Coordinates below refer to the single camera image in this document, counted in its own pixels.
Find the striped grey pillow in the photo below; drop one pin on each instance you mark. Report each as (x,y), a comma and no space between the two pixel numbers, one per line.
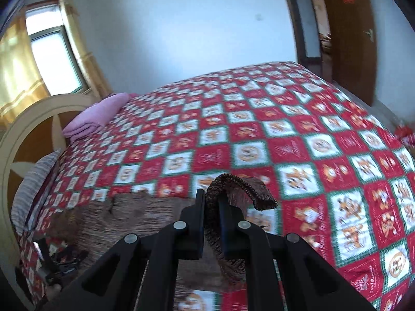
(33,192)

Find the brown knitted sweater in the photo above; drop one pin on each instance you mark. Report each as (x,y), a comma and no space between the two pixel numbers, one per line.
(98,225)

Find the brown wooden door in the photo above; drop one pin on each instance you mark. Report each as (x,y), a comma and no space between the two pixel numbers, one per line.
(354,56)

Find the folded pink blanket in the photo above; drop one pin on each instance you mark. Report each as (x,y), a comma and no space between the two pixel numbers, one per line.
(94,118)

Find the cream and brown headboard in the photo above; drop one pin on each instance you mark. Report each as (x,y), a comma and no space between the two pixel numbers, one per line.
(36,132)

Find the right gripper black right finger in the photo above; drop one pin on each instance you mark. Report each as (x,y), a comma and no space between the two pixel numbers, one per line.
(284,273)

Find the yellow curtain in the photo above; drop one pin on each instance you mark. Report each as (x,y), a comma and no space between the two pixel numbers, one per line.
(21,81)

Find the red checkered cartoon bedspread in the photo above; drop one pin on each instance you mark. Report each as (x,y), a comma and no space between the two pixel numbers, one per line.
(344,183)

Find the metal door handle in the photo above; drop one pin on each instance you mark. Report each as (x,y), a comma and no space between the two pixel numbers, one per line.
(370,33)

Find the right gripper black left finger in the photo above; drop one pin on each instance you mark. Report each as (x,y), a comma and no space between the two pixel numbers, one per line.
(137,273)

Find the window with bright light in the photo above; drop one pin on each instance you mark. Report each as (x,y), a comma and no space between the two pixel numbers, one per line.
(52,51)

